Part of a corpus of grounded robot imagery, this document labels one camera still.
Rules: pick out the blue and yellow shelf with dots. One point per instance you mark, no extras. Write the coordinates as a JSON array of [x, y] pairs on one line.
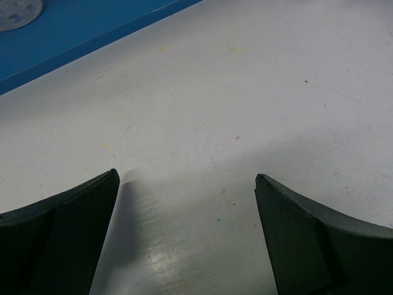
[[68, 30]]

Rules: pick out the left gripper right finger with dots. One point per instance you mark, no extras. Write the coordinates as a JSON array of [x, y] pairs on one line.
[[314, 249]]

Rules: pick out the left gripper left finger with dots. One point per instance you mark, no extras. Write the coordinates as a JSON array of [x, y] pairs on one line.
[[53, 246]]

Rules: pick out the right water bottle blue label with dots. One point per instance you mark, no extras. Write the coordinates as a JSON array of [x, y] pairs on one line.
[[18, 13]]

